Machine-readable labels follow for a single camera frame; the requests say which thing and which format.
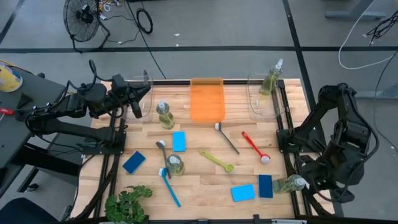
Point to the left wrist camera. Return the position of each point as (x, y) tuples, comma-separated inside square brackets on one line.
[(136, 109)]

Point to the clear plastic bin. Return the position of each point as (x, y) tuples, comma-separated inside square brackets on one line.
[(148, 107), (264, 109)]

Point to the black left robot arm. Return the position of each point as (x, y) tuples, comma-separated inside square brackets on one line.
[(62, 127)]

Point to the black table frame rails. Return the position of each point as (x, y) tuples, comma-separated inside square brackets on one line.
[(174, 82)]

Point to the orange translucent plastic bin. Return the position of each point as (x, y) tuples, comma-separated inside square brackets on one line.
[(206, 102)]

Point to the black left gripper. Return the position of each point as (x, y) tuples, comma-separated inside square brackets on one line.
[(121, 90)]

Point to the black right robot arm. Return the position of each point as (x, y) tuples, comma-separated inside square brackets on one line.
[(342, 124)]

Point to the grey dish brush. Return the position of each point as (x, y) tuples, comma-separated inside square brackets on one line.
[(217, 126), (160, 144)]

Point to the yellow soap pump bottle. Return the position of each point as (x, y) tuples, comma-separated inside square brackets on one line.
[(175, 166), (286, 185), (269, 84), (166, 119)]

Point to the black side table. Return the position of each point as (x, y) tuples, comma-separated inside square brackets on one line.
[(18, 137)]

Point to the light blue sponge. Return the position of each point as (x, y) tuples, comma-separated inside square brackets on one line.
[(242, 193), (179, 141)]

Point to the black floor fan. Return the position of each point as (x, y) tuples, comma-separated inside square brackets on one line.
[(81, 18)]

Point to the dark blue chair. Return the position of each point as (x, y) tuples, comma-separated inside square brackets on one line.
[(21, 213)]

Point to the green leafy plant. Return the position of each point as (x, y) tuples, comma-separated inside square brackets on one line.
[(124, 205)]

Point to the dark blue sponge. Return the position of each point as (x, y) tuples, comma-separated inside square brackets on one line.
[(134, 162), (265, 186)]

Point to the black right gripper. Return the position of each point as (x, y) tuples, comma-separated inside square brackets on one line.
[(326, 172)]

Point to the grey desk base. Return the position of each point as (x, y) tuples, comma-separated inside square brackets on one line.
[(373, 94), (354, 14)]

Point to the yellow round container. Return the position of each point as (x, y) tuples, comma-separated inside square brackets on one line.
[(9, 81)]

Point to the black triangular block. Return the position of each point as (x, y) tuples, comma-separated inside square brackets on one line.
[(24, 101), (25, 114)]

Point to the red dish brush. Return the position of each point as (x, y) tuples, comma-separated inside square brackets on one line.
[(265, 159)]

